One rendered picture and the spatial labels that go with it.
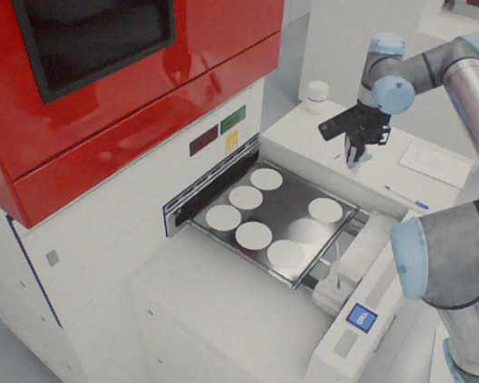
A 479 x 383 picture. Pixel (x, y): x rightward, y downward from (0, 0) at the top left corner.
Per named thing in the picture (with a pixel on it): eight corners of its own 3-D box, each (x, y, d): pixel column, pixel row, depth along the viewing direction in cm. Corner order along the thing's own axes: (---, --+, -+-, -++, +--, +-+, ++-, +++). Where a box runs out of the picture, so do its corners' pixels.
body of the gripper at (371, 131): (386, 148, 109) (399, 107, 101) (354, 151, 108) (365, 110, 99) (373, 129, 115) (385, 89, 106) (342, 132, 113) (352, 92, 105)
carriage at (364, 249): (309, 302, 114) (311, 295, 112) (369, 222, 135) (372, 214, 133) (337, 318, 110) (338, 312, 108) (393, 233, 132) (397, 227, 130)
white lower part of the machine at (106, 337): (9, 334, 193) (-77, 204, 136) (143, 227, 242) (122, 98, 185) (117, 439, 164) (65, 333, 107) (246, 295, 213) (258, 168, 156)
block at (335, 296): (313, 293, 112) (315, 286, 110) (319, 284, 114) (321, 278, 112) (340, 310, 109) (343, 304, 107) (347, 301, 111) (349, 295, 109)
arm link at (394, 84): (428, 69, 80) (415, 42, 87) (369, 93, 84) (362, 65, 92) (438, 102, 84) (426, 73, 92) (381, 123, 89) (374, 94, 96)
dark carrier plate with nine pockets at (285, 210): (192, 221, 126) (192, 219, 126) (261, 161, 147) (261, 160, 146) (293, 283, 112) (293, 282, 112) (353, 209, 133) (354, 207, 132)
